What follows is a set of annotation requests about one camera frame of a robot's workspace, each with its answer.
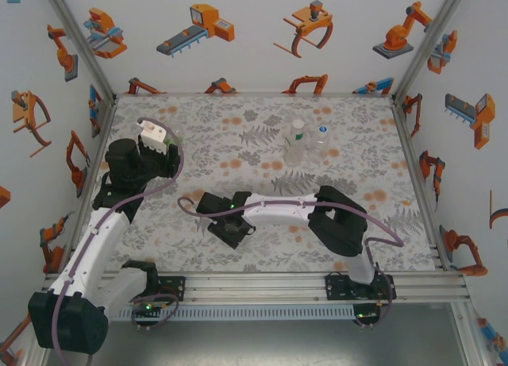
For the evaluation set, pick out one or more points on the clear bottle bright green label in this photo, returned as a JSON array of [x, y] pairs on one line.
[[176, 137]]

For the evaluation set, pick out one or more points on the clear bottle white green label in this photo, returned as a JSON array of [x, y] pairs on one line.
[[295, 151]]

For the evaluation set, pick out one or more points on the plain white bottle cap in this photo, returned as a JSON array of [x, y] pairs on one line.
[[298, 124]]

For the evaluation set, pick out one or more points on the clear Pocari Sweat bottle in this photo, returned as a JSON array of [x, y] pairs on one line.
[[320, 145]]

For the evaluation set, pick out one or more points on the blue white Pocari bottle cap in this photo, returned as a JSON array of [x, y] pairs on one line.
[[324, 130]]

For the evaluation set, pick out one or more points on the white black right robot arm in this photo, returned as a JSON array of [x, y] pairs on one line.
[[278, 213]]

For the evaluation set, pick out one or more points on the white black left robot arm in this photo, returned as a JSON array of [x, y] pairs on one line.
[[91, 247]]

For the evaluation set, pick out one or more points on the controller board green LED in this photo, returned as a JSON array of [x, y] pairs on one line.
[[147, 308], [365, 313]]

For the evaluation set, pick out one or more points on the aluminium side rail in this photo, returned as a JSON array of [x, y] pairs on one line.
[[95, 163], [416, 175]]

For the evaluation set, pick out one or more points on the aluminium frame rail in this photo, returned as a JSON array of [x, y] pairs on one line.
[[254, 288]]

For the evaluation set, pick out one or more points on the aluminium frame post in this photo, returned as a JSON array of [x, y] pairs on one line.
[[428, 44], [79, 44]]

